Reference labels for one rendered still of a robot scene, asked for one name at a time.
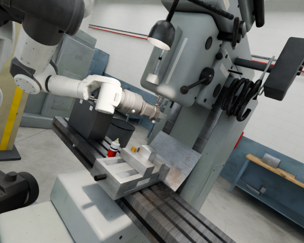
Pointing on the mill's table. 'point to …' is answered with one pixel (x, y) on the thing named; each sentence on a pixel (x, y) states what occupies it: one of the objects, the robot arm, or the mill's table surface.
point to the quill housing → (186, 57)
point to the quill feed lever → (206, 76)
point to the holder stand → (89, 119)
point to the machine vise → (126, 176)
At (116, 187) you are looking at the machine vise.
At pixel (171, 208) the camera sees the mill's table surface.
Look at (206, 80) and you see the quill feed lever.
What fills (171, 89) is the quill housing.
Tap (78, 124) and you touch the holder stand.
